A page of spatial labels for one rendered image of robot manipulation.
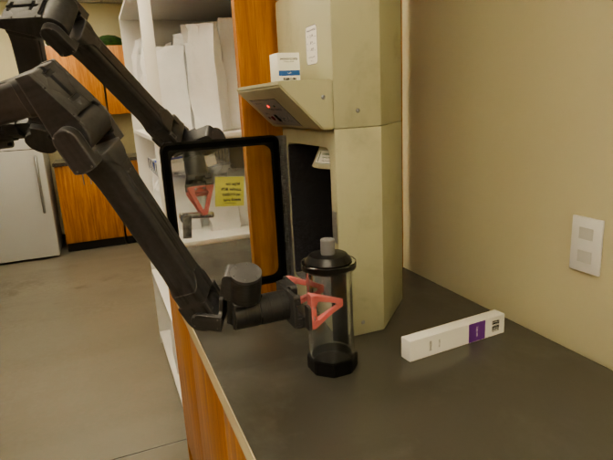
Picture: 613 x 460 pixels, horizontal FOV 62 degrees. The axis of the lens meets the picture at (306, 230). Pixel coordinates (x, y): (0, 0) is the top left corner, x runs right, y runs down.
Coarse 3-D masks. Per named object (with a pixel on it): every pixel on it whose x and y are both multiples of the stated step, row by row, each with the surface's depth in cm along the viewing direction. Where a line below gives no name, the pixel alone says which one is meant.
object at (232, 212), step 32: (160, 160) 123; (192, 160) 126; (224, 160) 129; (256, 160) 132; (192, 192) 127; (224, 192) 131; (256, 192) 134; (192, 224) 129; (224, 224) 132; (256, 224) 136; (192, 256) 131; (224, 256) 134; (256, 256) 138
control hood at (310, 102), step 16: (288, 80) 100; (304, 80) 102; (320, 80) 103; (256, 96) 118; (272, 96) 109; (288, 96) 101; (304, 96) 102; (320, 96) 103; (288, 112) 112; (304, 112) 103; (320, 112) 104; (304, 128) 115; (320, 128) 105
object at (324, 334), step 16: (352, 256) 102; (320, 288) 97; (336, 288) 97; (352, 288) 101; (320, 304) 98; (352, 304) 101; (336, 320) 99; (352, 320) 101; (320, 336) 100; (336, 336) 99; (352, 336) 102; (320, 352) 101; (336, 352) 100; (352, 352) 103
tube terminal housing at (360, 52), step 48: (288, 0) 119; (336, 0) 100; (384, 0) 107; (288, 48) 123; (336, 48) 102; (384, 48) 109; (336, 96) 104; (384, 96) 111; (336, 144) 107; (384, 144) 113; (336, 192) 109; (384, 192) 115; (384, 240) 117; (384, 288) 119
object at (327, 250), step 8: (320, 240) 99; (328, 240) 98; (320, 248) 99; (328, 248) 98; (312, 256) 98; (320, 256) 98; (328, 256) 98; (336, 256) 98; (344, 256) 98; (312, 264) 97; (320, 264) 96; (328, 264) 96; (336, 264) 96; (344, 264) 97
